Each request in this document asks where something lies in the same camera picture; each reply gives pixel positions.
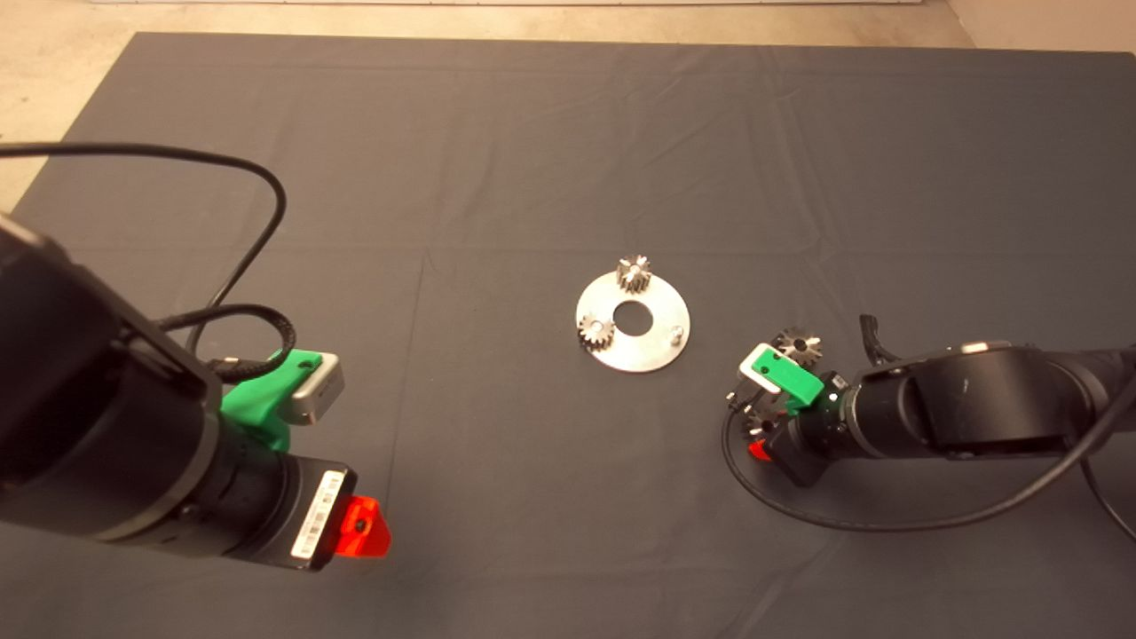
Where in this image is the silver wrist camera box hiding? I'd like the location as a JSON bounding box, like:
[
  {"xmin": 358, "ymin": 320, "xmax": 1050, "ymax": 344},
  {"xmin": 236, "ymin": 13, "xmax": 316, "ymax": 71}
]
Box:
[
  {"xmin": 288, "ymin": 352, "xmax": 345, "ymax": 425},
  {"xmin": 738, "ymin": 344, "xmax": 782, "ymax": 391}
]

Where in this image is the large steel gear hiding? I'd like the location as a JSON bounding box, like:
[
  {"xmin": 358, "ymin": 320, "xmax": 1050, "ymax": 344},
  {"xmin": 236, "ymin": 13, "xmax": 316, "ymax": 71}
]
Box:
[{"xmin": 774, "ymin": 326, "xmax": 824, "ymax": 369}]

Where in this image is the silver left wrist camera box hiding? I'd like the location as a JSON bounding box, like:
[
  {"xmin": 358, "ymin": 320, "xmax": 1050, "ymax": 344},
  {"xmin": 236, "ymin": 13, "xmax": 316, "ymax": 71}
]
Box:
[{"xmin": 288, "ymin": 352, "xmax": 345, "ymax": 425}]

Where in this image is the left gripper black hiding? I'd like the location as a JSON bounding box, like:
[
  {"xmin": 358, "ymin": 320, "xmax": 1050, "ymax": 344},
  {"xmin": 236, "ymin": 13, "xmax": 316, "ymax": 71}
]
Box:
[{"xmin": 217, "ymin": 435, "xmax": 392, "ymax": 573}]

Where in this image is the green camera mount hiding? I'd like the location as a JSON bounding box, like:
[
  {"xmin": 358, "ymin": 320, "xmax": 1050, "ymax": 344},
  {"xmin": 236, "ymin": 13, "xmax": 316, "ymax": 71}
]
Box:
[
  {"xmin": 750, "ymin": 346, "xmax": 826, "ymax": 416},
  {"xmin": 220, "ymin": 349, "xmax": 322, "ymax": 452}
]

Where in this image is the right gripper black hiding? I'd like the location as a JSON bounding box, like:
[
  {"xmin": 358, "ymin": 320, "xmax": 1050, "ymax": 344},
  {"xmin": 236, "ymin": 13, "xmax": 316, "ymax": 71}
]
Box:
[{"xmin": 747, "ymin": 373, "xmax": 866, "ymax": 486}]

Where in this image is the dark grey table cloth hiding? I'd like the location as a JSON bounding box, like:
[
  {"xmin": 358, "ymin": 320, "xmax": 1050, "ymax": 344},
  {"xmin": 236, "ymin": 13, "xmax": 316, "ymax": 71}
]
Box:
[{"xmin": 0, "ymin": 31, "xmax": 1136, "ymax": 639}]

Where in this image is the green left camera mount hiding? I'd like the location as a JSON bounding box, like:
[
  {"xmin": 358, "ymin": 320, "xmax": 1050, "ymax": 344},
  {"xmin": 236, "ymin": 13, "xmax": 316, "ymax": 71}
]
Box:
[{"xmin": 220, "ymin": 349, "xmax": 322, "ymax": 452}]

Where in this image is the green right camera mount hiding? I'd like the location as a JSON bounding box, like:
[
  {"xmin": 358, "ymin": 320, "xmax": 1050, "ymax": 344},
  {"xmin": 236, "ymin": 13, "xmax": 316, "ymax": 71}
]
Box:
[{"xmin": 750, "ymin": 346, "xmax": 826, "ymax": 416}]

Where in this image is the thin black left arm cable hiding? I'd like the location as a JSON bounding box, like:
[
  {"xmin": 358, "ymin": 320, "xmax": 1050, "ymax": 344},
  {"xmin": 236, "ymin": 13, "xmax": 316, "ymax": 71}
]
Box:
[{"xmin": 0, "ymin": 142, "xmax": 288, "ymax": 356}]

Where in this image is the round metal plate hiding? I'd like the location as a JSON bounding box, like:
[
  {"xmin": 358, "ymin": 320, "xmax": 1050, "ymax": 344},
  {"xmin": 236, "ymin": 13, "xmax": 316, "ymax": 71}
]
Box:
[{"xmin": 575, "ymin": 271, "xmax": 691, "ymax": 374}]

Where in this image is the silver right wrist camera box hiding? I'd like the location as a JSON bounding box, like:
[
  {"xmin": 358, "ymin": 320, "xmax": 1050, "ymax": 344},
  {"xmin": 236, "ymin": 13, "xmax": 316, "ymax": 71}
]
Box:
[{"xmin": 738, "ymin": 344, "xmax": 782, "ymax": 391}]

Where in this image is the braided black left camera cable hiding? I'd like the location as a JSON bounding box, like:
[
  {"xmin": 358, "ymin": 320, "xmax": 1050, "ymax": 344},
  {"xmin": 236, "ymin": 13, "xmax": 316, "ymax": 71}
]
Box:
[{"xmin": 155, "ymin": 304, "xmax": 298, "ymax": 384}]

